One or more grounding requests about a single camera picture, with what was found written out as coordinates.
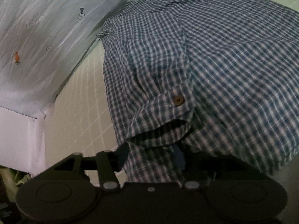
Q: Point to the white board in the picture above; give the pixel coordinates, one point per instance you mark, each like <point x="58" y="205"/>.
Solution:
<point x="16" y="140"/>

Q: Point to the green cloth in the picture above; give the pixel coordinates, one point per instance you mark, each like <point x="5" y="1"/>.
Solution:
<point x="21" y="179"/>

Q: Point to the pale carrot print quilt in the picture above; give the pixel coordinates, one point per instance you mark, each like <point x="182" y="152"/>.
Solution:
<point x="46" y="39"/>

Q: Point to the blue checked shirt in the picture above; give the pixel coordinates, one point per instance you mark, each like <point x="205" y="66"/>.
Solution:
<point x="222" y="63"/>

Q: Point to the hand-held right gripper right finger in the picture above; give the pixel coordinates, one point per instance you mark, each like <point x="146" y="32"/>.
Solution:
<point x="178" y="159"/>

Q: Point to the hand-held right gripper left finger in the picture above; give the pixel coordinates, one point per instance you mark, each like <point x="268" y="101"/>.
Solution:
<point x="122" y="155"/>

